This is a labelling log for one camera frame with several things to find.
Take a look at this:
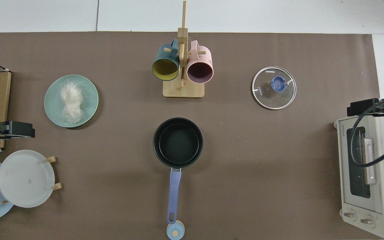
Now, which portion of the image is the brown table cloth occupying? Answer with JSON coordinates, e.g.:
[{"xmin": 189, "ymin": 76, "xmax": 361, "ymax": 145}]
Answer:
[{"xmin": 0, "ymin": 32, "xmax": 381, "ymax": 240}]

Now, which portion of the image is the wooden plate rack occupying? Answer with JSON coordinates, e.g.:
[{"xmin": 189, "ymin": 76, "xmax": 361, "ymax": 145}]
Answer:
[{"xmin": 0, "ymin": 156, "xmax": 62, "ymax": 204}]

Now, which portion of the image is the glass lid with blue knob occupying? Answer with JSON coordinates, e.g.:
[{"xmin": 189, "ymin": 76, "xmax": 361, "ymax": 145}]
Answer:
[{"xmin": 252, "ymin": 66, "xmax": 297, "ymax": 110}]

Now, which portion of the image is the pale green plate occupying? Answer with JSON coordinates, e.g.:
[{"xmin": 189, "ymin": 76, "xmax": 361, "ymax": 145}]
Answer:
[{"xmin": 44, "ymin": 74, "xmax": 99, "ymax": 128}]

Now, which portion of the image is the wooden cup stand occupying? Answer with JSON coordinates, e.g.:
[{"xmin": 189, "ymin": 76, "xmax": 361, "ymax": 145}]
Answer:
[{"xmin": 163, "ymin": 1, "xmax": 206, "ymax": 98}]

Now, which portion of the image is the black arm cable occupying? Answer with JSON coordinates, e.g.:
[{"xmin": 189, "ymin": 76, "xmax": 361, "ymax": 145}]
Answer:
[{"xmin": 350, "ymin": 102, "xmax": 384, "ymax": 167}]

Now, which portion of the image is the black pot with blue handle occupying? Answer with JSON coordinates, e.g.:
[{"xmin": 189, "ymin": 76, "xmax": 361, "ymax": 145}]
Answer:
[{"xmin": 153, "ymin": 117, "xmax": 204, "ymax": 224}]

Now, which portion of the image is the small blue round thing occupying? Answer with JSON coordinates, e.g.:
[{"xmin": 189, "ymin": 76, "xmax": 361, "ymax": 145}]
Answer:
[{"xmin": 166, "ymin": 222, "xmax": 185, "ymax": 240}]

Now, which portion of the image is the white vermicelli bundle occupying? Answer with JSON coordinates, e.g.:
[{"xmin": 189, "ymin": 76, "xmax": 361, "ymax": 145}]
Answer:
[{"xmin": 60, "ymin": 82, "xmax": 85, "ymax": 124}]

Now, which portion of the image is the pink cup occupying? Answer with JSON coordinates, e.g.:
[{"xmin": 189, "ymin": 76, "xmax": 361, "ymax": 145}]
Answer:
[{"xmin": 187, "ymin": 40, "xmax": 214, "ymax": 84}]

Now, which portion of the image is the dark teal cup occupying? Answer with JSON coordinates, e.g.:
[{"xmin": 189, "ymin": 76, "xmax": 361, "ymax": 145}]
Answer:
[{"xmin": 151, "ymin": 39, "xmax": 180, "ymax": 81}]

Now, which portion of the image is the grey plate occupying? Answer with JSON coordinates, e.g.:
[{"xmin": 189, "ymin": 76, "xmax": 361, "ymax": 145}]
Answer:
[{"xmin": 0, "ymin": 150, "xmax": 55, "ymax": 208}]

